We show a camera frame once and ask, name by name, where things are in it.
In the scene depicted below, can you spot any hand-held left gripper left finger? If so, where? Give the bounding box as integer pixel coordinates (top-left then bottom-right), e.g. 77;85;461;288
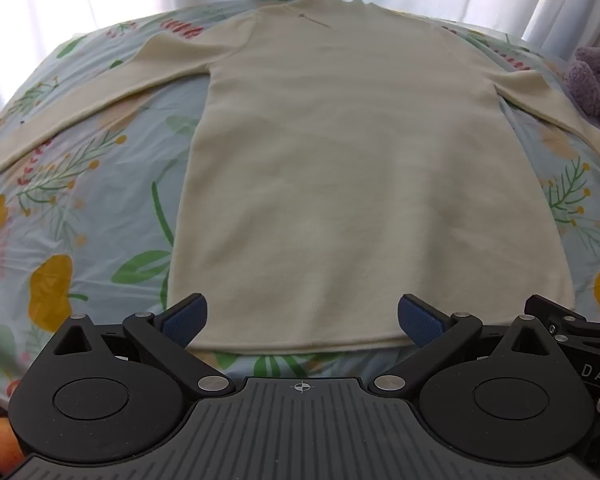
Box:
45;292;236;399

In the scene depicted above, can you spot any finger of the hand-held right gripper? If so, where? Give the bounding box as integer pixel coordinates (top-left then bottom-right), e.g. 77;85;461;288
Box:
524;294;589;336

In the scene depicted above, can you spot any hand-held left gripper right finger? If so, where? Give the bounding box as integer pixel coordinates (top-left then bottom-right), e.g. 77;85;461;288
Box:
372;294;564;398

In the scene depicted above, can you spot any cream knit sweater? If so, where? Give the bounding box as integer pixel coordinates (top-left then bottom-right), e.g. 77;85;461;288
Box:
0;0;600;357

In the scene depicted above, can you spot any floral bedsheet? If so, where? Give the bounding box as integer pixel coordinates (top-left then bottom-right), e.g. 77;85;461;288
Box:
0;0;600;411

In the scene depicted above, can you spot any purple teddy bear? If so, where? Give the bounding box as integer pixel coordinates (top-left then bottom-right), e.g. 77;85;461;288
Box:
567;46;600;139

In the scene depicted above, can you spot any orange round object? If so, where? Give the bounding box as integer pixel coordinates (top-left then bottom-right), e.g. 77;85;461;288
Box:
0;417;28;476

